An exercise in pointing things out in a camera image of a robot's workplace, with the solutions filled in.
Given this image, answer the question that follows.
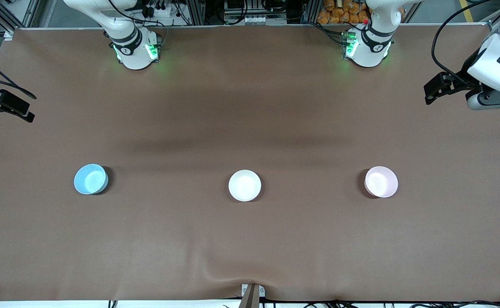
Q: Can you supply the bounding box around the grey metal bracket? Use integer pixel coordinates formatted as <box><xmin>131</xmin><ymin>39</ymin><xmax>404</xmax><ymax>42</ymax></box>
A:
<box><xmin>241</xmin><ymin>284</ymin><xmax>266</xmax><ymax>298</ymax></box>

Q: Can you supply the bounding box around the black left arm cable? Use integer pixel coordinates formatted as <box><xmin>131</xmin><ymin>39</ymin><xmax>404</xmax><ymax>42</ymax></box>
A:
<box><xmin>431</xmin><ymin>0</ymin><xmax>500</xmax><ymax>86</ymax></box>

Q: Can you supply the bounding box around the aluminium frame post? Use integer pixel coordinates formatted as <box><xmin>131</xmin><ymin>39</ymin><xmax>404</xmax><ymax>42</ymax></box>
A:
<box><xmin>186</xmin><ymin>0</ymin><xmax>208</xmax><ymax>25</ymax></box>

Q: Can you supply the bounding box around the pile of orange packets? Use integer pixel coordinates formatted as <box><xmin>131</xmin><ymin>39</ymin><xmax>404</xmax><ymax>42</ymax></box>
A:
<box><xmin>317</xmin><ymin>0</ymin><xmax>405</xmax><ymax>25</ymax></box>

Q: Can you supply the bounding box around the white terminal strip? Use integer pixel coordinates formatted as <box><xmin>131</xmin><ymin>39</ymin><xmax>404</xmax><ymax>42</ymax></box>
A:
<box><xmin>241</xmin><ymin>16</ymin><xmax>277</xmax><ymax>25</ymax></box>

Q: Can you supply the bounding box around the white power strip with plugs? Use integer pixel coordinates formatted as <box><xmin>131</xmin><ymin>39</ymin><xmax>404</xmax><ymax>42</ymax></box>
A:
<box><xmin>144</xmin><ymin>0</ymin><xmax>182</xmax><ymax>18</ymax></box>

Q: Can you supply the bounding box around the pink bowl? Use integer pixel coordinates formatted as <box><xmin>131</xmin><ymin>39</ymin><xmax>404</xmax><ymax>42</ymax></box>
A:
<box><xmin>364</xmin><ymin>166</ymin><xmax>399</xmax><ymax>198</ymax></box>

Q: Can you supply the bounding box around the white bowl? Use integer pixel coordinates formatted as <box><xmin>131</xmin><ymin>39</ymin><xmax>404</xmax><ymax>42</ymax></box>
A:
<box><xmin>228</xmin><ymin>170</ymin><xmax>262</xmax><ymax>202</ymax></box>

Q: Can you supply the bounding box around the aluminium frame profile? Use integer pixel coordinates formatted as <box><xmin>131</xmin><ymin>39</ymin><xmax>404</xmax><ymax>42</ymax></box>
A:
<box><xmin>0</xmin><ymin>0</ymin><xmax>41</xmax><ymax>36</ymax></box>

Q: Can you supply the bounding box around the brown table cloth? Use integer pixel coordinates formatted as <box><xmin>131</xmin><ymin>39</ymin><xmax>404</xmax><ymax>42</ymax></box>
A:
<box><xmin>0</xmin><ymin>24</ymin><xmax>500</xmax><ymax>302</ymax></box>

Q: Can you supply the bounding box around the blue bowl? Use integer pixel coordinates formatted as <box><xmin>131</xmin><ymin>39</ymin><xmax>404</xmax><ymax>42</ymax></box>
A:
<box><xmin>74</xmin><ymin>164</ymin><xmax>108</xmax><ymax>195</ymax></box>

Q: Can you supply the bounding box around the black floor cable bundle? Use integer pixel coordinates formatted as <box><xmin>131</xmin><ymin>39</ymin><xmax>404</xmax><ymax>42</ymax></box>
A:
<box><xmin>222</xmin><ymin>299</ymin><xmax>500</xmax><ymax>308</ymax></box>

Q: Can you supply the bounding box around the brown camera post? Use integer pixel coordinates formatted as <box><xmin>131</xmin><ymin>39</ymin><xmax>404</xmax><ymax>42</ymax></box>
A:
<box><xmin>239</xmin><ymin>284</ymin><xmax>260</xmax><ymax>308</ymax></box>

